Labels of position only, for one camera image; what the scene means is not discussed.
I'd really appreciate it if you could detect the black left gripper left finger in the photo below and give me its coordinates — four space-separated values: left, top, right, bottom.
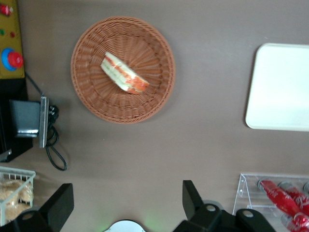
4 183 74 232

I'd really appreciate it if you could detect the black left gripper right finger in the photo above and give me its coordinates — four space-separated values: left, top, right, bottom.
173 180 276 232

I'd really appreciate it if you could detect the triangular sandwich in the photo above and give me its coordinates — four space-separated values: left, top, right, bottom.
100 52 150 95

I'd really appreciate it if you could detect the beige plastic tray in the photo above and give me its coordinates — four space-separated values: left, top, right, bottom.
245 43 309 132

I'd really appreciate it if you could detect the round brown wicker basket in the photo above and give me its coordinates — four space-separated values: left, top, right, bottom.
70 16 176 125

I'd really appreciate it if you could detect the rice cracker snack bag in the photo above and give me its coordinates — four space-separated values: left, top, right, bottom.
3 202 32 222
0 180 34 204

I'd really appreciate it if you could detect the clear acrylic bottle rack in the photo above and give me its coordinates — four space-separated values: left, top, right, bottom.
232 173 309 232

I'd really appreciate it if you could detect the red cola bottle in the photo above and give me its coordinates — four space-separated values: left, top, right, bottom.
279 182 309 211
281 210 309 232
259 180 302 216

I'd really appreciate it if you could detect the red emergency stop button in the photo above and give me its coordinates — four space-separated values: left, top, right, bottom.
1 47 24 71

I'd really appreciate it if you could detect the yellow control panel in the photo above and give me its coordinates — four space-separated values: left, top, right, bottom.
0 0 26 79

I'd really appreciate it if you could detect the white wire basket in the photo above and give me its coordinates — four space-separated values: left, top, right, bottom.
0 166 36 224

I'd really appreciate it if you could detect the black power cable with plug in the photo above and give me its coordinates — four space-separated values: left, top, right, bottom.
25 72 68 171

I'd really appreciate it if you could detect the metal bracket with black block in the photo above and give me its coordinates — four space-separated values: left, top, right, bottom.
9 96 50 148

